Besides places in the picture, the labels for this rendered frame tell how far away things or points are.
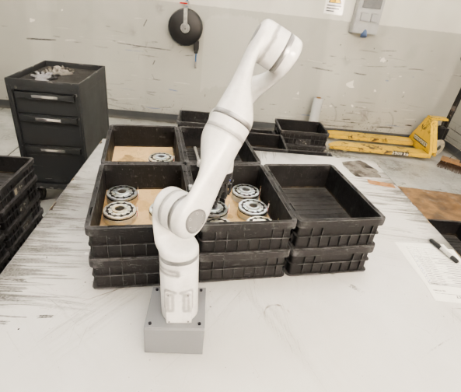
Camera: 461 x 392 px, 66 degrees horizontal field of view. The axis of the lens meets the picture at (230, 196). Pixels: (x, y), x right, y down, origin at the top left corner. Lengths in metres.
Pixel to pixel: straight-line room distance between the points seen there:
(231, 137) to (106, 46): 3.87
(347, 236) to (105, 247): 0.73
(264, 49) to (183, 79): 3.66
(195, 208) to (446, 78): 4.69
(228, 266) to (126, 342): 0.36
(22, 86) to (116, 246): 1.77
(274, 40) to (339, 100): 3.94
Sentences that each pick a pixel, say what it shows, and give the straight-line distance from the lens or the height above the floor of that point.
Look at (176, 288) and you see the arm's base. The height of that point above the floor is 0.90.
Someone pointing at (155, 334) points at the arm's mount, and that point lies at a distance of 0.94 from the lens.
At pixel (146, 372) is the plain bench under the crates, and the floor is 0.70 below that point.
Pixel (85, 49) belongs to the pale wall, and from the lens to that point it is 4.63.
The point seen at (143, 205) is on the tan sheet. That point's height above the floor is 0.83.
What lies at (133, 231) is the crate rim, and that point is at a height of 0.92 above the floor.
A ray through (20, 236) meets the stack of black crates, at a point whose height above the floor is 0.27.
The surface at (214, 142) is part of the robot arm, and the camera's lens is 0.75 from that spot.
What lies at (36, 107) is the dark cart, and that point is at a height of 0.72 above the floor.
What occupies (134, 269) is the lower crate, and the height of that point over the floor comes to 0.77.
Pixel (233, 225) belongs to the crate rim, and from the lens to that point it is 1.02.
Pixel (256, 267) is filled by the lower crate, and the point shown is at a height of 0.76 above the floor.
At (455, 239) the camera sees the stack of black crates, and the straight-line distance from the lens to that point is 2.70.
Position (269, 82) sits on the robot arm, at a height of 1.32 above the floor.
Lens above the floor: 1.50
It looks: 30 degrees down
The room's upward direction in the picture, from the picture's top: 7 degrees clockwise
